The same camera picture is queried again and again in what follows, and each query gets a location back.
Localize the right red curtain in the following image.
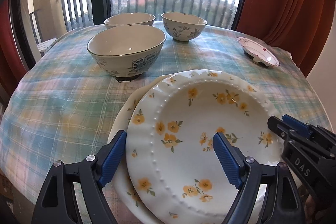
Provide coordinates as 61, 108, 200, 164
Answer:
236, 0, 335, 76

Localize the red curtain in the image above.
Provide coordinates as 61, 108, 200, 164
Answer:
0, 0, 27, 96
236, 0, 335, 76

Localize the floral bowl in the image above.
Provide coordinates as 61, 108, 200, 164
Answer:
161, 12, 207, 42

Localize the ceramic bowl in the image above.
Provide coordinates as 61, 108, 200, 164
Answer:
104, 12, 156, 29

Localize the large beaded yellow-flower plate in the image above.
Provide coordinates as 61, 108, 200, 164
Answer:
126, 70, 282, 223

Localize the scalloped yellow-flower plate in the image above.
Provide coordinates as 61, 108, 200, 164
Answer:
104, 75, 168, 223

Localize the bowl blue pattern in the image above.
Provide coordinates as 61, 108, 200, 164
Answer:
87, 24, 166, 78

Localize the small red-rimmed white plate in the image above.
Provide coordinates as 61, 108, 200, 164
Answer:
237, 36, 280, 68

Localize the balcony metal railing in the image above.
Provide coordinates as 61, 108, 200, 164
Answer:
29, 0, 240, 41

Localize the left red curtain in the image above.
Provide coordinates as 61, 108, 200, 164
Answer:
0, 0, 27, 96

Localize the white outdoor unit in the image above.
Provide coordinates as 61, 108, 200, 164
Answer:
37, 38, 57, 56

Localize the person's right hand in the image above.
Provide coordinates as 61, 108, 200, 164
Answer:
304, 195, 316, 224

